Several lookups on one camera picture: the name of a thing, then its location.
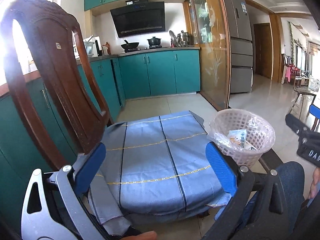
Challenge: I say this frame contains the white plastic trash basket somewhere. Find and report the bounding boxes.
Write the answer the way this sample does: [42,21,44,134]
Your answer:
[208,108,276,168]

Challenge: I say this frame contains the teal lower kitchen cabinets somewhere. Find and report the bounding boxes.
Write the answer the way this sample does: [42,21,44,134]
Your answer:
[0,49,201,230]

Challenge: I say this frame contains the small wooden stool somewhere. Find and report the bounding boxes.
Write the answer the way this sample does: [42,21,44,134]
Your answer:
[288,86,317,119]

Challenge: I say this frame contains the brown wooden chair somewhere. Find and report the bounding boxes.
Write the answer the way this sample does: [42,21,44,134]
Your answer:
[1,0,113,170]

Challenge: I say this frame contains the blue jeans leg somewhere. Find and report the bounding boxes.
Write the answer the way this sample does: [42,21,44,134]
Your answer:
[215,160,306,235]

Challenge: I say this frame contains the black range hood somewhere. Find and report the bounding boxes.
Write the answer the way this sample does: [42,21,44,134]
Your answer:
[110,2,165,38]

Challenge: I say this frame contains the glass sliding door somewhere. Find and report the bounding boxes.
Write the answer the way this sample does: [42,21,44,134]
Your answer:
[191,0,231,111]

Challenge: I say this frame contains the person's hand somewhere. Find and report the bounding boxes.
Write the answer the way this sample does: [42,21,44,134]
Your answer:
[308,167,320,199]

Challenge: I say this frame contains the silver refrigerator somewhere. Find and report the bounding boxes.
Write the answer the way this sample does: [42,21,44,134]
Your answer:
[224,0,253,94]

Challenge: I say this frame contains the black cooking pot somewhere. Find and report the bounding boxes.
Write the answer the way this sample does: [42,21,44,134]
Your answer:
[148,37,161,47]

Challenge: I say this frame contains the steel stock pot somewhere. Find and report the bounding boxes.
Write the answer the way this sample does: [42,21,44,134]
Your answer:
[177,30,193,47]

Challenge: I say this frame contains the blue checkered tablecloth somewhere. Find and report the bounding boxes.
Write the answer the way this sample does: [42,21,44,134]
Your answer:
[88,111,231,236]

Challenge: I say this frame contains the black wok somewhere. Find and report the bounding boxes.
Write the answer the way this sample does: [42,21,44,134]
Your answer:
[121,40,139,50]

